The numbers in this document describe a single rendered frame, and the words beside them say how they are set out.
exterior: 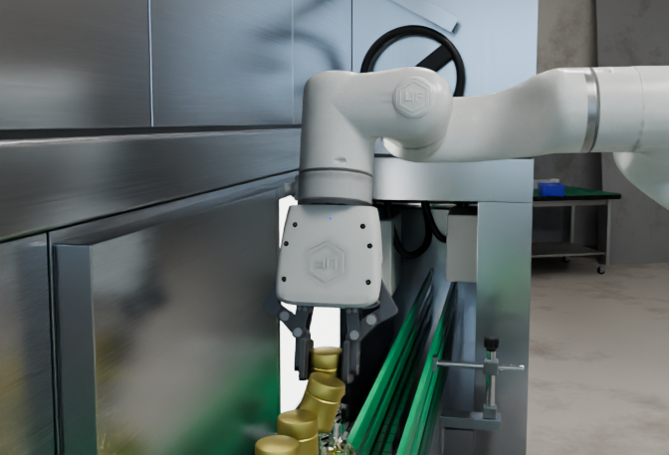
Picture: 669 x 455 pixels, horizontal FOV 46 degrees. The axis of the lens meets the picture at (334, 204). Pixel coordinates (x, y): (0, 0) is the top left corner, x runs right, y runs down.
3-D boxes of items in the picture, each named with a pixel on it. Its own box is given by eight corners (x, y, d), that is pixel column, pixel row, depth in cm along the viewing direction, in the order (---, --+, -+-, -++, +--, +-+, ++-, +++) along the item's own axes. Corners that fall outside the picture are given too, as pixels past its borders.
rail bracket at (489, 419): (432, 445, 153) (433, 331, 151) (522, 452, 150) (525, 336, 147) (429, 455, 148) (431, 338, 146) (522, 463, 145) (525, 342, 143)
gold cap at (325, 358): (313, 386, 80) (313, 343, 79) (347, 388, 79) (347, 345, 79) (305, 398, 76) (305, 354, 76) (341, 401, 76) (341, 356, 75)
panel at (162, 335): (326, 350, 148) (326, 168, 144) (341, 351, 147) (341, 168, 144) (69, 688, 60) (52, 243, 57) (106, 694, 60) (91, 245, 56)
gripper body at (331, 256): (276, 187, 77) (269, 304, 76) (380, 189, 75) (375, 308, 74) (294, 200, 85) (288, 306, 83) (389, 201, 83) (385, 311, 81)
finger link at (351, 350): (342, 312, 76) (339, 383, 75) (376, 314, 76) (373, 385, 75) (348, 313, 79) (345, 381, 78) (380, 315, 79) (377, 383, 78)
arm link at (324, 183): (277, 168, 78) (275, 196, 77) (366, 169, 76) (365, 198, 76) (295, 182, 85) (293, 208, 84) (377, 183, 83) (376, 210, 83)
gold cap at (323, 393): (299, 411, 74) (314, 367, 74) (334, 425, 74) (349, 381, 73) (290, 422, 71) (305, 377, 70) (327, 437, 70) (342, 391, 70)
